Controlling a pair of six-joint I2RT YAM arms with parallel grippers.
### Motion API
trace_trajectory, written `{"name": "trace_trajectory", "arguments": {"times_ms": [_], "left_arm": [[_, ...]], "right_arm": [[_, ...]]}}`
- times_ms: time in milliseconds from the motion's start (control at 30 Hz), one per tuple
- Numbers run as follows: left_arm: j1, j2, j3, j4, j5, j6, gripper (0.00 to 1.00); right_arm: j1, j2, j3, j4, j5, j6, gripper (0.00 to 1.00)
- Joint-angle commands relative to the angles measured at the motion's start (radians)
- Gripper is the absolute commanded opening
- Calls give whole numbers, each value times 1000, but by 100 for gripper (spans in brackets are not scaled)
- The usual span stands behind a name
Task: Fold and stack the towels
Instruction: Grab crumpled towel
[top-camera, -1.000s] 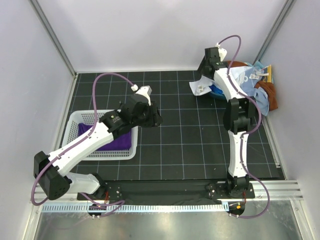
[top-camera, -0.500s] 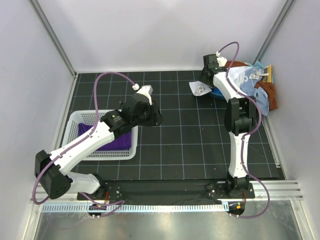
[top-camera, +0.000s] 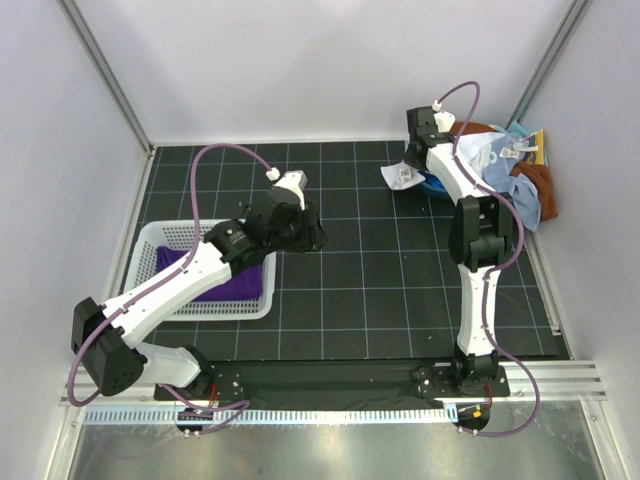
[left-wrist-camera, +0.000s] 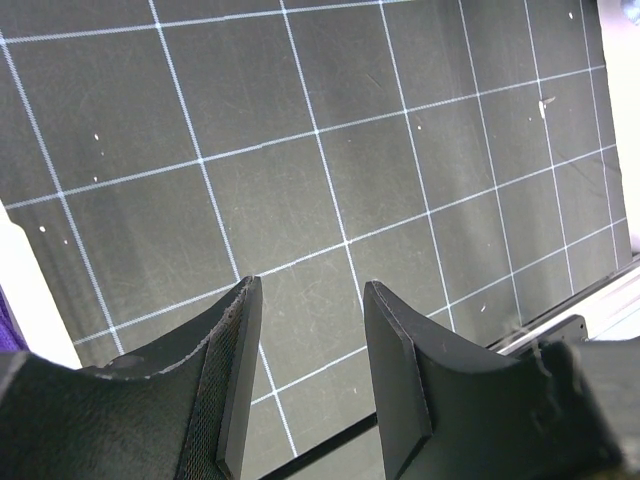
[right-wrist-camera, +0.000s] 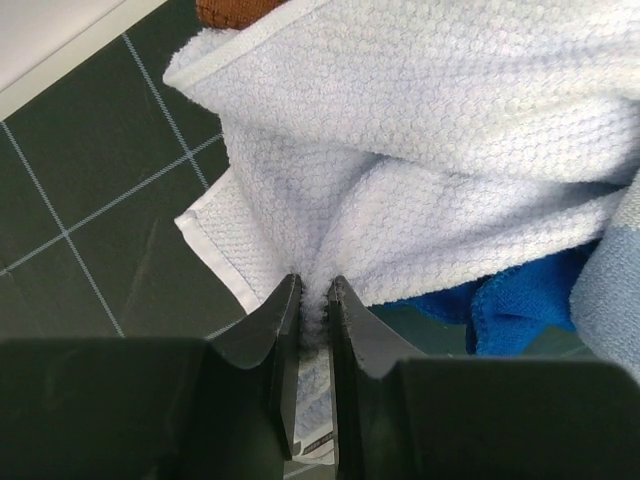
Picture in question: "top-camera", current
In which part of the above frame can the purple towel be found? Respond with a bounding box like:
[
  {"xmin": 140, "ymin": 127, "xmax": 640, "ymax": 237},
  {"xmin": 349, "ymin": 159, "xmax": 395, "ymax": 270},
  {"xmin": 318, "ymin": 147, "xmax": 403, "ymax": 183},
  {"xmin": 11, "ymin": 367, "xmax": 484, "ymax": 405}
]
[{"xmin": 156, "ymin": 246, "xmax": 263, "ymax": 302}]

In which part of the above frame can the white plastic mesh basket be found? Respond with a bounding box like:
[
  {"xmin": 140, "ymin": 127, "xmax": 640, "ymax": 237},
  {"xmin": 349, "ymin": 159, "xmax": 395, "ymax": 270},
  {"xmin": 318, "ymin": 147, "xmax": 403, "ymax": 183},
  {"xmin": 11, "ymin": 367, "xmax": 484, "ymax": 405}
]
[{"xmin": 124, "ymin": 220, "xmax": 276, "ymax": 322}]

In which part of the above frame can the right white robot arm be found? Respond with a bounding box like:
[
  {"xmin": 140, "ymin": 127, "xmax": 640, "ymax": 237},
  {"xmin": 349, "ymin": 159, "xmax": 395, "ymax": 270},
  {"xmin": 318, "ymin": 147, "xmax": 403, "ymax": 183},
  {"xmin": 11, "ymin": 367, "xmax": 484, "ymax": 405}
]
[{"xmin": 404, "ymin": 106, "xmax": 514, "ymax": 396}]

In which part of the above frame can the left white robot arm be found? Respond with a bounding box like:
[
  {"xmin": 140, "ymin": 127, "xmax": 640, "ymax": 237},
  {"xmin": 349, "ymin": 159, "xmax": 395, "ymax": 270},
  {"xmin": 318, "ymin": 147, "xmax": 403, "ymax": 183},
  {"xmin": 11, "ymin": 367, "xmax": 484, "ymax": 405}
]
[{"xmin": 67, "ymin": 187, "xmax": 326, "ymax": 406}]

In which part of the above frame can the light blue towel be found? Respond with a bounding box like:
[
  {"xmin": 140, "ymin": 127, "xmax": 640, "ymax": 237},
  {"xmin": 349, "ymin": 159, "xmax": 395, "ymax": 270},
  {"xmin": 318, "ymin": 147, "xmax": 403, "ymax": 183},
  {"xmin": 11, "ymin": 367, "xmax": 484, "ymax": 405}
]
[{"xmin": 458, "ymin": 122, "xmax": 542, "ymax": 232}]

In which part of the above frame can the black grid mat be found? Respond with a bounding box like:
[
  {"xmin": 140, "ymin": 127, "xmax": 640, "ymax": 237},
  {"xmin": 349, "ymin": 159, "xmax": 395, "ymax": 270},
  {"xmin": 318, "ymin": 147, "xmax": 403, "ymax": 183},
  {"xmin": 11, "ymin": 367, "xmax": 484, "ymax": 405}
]
[{"xmin": 94, "ymin": 140, "xmax": 571, "ymax": 364}]

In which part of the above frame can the yellow patterned cloth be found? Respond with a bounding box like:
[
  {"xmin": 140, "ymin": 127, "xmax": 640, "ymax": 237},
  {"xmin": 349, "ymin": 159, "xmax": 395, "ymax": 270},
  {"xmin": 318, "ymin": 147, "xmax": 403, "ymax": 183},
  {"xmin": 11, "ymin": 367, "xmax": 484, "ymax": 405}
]
[{"xmin": 521, "ymin": 129, "xmax": 549, "ymax": 166}]

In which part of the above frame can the brown towel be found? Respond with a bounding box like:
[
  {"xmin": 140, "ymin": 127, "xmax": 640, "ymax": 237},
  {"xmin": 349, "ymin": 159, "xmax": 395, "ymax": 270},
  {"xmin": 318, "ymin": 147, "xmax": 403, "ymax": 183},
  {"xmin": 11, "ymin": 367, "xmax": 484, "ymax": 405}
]
[{"xmin": 447, "ymin": 120, "xmax": 559, "ymax": 224}]

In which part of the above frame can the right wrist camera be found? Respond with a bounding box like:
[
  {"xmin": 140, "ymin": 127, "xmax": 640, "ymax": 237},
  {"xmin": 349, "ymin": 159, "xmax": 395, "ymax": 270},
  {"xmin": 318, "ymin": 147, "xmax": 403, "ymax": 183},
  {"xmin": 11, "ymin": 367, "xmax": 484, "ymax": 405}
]
[{"xmin": 434, "ymin": 110, "xmax": 456, "ymax": 133}]

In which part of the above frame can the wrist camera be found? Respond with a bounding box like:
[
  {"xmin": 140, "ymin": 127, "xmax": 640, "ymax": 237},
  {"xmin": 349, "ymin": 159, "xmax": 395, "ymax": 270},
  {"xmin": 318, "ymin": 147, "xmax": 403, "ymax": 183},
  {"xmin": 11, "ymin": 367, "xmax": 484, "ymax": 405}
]
[
  {"xmin": 434, "ymin": 110, "xmax": 456, "ymax": 133},
  {"xmin": 275, "ymin": 170, "xmax": 307, "ymax": 210}
]

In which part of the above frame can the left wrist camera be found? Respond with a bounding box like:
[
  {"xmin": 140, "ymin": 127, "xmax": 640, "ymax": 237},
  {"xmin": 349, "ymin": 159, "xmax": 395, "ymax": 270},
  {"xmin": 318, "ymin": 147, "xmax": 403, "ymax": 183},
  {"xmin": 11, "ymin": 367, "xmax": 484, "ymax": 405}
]
[{"xmin": 275, "ymin": 170, "xmax": 307, "ymax": 210}]

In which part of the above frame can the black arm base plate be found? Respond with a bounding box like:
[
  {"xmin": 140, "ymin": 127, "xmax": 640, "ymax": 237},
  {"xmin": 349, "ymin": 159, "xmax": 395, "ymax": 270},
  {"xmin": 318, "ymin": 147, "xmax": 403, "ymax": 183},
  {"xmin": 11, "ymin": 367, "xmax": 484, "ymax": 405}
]
[{"xmin": 174, "ymin": 359, "xmax": 510, "ymax": 402}]

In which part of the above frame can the white slotted cable duct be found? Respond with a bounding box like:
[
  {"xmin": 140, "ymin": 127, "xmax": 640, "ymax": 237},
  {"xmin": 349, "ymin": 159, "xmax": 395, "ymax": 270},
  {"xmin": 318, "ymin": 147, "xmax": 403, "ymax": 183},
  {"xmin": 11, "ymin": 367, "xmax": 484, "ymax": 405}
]
[{"xmin": 83, "ymin": 405, "xmax": 458, "ymax": 427}]

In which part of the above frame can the right aluminium corner post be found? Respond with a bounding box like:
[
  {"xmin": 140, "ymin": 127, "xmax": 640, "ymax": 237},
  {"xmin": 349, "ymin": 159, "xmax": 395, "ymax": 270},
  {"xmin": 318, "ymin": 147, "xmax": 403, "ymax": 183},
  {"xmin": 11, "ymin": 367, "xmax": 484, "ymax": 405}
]
[{"xmin": 506, "ymin": 0, "xmax": 593, "ymax": 125}]

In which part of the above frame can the aluminium corner post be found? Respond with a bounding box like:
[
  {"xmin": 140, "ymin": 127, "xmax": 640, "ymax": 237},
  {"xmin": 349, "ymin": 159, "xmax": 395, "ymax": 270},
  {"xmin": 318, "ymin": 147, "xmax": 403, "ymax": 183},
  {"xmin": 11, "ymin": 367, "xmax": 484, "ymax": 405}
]
[
  {"xmin": 57, "ymin": 0, "xmax": 153, "ymax": 154},
  {"xmin": 506, "ymin": 0, "xmax": 593, "ymax": 125}
]

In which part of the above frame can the left aluminium corner post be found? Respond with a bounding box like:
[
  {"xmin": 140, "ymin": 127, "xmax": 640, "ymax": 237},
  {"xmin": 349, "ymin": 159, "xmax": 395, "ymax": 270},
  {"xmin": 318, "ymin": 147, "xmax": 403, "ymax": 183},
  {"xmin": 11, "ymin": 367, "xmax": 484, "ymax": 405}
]
[{"xmin": 57, "ymin": 0, "xmax": 153, "ymax": 154}]

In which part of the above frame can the aluminium front rail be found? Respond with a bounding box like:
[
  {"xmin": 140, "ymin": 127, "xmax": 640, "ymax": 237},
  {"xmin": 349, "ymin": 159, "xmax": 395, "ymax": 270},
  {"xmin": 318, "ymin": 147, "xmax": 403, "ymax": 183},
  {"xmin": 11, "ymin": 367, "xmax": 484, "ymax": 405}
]
[{"xmin": 59, "ymin": 360, "xmax": 609, "ymax": 406}]

